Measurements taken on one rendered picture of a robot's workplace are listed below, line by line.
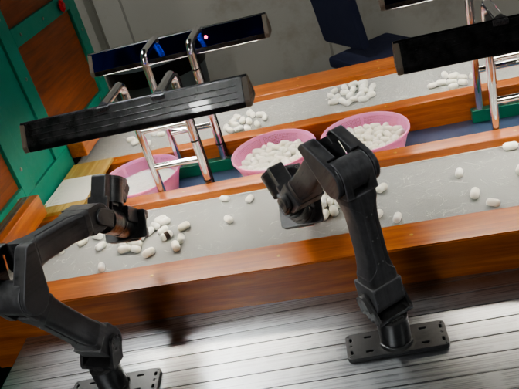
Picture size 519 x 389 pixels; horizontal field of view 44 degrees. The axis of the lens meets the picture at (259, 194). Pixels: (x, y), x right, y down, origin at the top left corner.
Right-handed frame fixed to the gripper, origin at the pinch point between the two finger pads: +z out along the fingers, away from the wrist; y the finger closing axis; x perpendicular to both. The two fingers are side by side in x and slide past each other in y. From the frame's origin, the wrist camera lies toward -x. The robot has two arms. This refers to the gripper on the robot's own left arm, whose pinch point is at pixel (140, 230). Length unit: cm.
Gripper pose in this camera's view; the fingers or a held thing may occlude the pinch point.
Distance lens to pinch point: 160.0
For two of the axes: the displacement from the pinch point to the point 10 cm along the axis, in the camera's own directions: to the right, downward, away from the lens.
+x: 1.3, 9.7, -1.9
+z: 2.3, 1.6, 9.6
